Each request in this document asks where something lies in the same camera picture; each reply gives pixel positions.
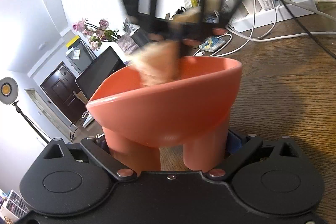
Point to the white power strip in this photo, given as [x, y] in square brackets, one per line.
[288, 10]

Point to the dark brown door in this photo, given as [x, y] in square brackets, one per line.
[61, 92]

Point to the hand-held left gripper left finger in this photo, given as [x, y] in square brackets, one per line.
[105, 161]

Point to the studio light on stand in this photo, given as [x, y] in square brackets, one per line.
[8, 88]

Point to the silver foil packet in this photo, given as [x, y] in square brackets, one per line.
[130, 27]

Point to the pale textured vase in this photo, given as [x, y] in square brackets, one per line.
[126, 43]

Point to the pink flowers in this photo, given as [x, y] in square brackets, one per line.
[95, 33]

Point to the yellow and black box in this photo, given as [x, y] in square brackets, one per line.
[72, 41]

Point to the orange footed bowl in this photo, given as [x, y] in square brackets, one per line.
[162, 113]

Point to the cardboard box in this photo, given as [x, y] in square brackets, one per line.
[79, 95]

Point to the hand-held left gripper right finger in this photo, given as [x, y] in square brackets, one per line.
[237, 144]

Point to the silver laptop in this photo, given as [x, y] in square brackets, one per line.
[102, 71]

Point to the grey refrigerator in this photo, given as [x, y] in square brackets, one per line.
[80, 61]

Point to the brown paper towel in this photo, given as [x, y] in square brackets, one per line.
[157, 61]

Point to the blue circuit board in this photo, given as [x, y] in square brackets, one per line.
[212, 43]

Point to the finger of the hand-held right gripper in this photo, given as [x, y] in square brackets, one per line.
[203, 3]
[153, 3]

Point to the white drawer cabinet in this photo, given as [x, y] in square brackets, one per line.
[15, 203]

